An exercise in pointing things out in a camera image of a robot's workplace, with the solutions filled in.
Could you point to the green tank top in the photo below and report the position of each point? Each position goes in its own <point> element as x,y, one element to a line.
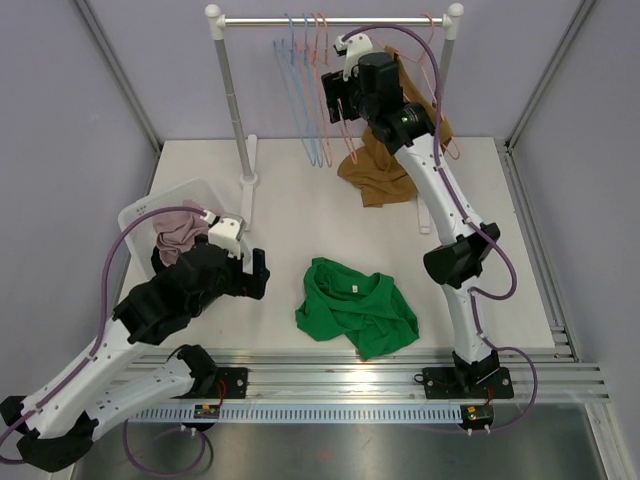
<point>369,310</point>

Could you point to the aluminium mounting rail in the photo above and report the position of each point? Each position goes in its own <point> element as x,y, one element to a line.
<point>305,377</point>

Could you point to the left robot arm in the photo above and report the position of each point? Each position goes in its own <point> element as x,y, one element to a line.
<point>60,423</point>

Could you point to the light blue wire hanger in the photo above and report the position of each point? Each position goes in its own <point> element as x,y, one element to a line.
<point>287,55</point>
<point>305,110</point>

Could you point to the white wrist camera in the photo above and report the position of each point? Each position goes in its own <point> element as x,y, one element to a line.
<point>226,232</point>
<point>352,49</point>

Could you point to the metal clothes rack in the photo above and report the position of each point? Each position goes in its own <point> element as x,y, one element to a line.
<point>247,144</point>

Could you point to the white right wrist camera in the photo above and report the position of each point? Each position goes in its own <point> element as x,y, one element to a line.
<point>352,49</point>

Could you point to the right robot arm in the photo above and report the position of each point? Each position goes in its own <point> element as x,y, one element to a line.
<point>368,87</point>

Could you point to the mauve pink tank top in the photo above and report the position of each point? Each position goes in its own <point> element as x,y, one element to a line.
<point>176,233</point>

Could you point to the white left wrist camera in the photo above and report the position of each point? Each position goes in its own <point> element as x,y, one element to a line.
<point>226,232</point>

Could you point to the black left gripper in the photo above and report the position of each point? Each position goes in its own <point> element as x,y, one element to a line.
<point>249,284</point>

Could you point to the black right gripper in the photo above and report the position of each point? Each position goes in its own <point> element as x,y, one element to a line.
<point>338,88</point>

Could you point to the brown tank top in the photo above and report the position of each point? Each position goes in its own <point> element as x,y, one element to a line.
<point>376,173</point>

